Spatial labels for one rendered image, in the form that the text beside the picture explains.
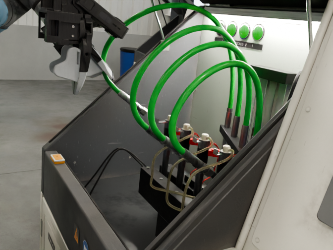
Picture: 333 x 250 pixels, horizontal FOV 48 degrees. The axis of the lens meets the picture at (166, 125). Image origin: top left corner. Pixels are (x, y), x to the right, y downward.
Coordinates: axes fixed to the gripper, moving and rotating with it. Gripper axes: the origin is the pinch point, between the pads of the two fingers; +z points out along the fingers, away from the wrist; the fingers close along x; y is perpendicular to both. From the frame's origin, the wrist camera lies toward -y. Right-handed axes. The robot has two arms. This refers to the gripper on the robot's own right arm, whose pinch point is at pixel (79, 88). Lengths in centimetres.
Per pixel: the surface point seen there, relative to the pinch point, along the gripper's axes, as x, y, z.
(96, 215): -0.7, -5.5, 29.3
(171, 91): -43, -47, 10
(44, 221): -40, -3, 53
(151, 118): 4.7, -14.0, 5.4
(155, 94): 4.6, -14.4, 0.3
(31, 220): -160, -22, 124
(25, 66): -664, -104, 99
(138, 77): -3.3, -14.3, -1.8
